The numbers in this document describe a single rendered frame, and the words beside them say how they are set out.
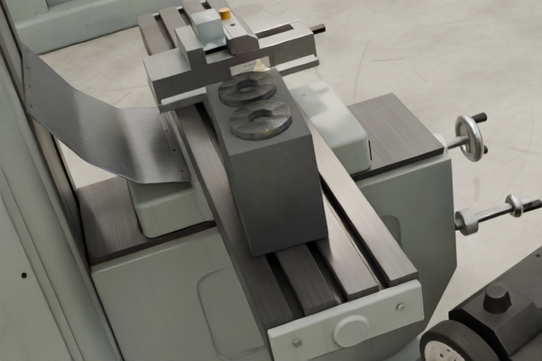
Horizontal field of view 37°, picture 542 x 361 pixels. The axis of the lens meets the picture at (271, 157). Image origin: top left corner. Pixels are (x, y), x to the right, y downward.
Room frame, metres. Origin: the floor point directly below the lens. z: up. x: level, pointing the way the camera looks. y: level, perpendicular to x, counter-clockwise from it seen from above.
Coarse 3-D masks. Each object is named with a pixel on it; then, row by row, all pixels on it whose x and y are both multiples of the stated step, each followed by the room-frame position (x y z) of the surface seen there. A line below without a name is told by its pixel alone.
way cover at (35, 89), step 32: (32, 64) 1.47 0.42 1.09; (32, 96) 1.32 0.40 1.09; (64, 96) 1.46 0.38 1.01; (64, 128) 1.30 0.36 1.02; (96, 128) 1.40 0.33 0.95; (128, 128) 1.48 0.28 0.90; (160, 128) 1.48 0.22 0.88; (96, 160) 1.26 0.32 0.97; (128, 160) 1.33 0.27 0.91; (160, 160) 1.34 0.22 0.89
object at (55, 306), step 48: (0, 0) 1.47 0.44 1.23; (0, 48) 1.24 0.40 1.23; (0, 96) 1.21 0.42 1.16; (0, 144) 1.19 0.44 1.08; (48, 144) 1.39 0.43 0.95; (0, 192) 1.17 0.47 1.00; (48, 192) 1.22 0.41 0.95; (0, 240) 1.16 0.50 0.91; (48, 240) 1.19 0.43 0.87; (0, 288) 1.15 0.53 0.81; (48, 288) 1.17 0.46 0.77; (0, 336) 1.14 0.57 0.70; (48, 336) 1.15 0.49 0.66; (96, 336) 1.19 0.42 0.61
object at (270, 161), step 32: (224, 96) 1.06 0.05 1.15; (256, 96) 1.04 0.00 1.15; (288, 96) 1.05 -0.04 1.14; (224, 128) 0.99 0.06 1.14; (256, 128) 0.95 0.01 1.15; (288, 128) 0.96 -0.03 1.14; (224, 160) 1.08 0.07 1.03; (256, 160) 0.92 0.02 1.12; (288, 160) 0.93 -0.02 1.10; (256, 192) 0.92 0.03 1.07; (288, 192) 0.93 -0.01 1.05; (320, 192) 0.93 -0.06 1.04; (256, 224) 0.92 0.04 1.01; (288, 224) 0.92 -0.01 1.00; (320, 224) 0.93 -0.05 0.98
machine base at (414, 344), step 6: (420, 336) 1.45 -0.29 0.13; (408, 342) 1.37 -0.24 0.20; (414, 342) 1.37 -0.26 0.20; (402, 348) 1.36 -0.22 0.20; (408, 348) 1.36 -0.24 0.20; (414, 348) 1.35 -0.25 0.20; (396, 354) 1.35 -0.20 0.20; (402, 354) 1.34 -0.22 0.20; (408, 354) 1.34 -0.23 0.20; (414, 354) 1.34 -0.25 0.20; (384, 360) 1.33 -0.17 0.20; (390, 360) 1.33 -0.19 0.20; (396, 360) 1.33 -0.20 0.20; (402, 360) 1.32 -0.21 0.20; (408, 360) 1.32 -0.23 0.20; (414, 360) 1.32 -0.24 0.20
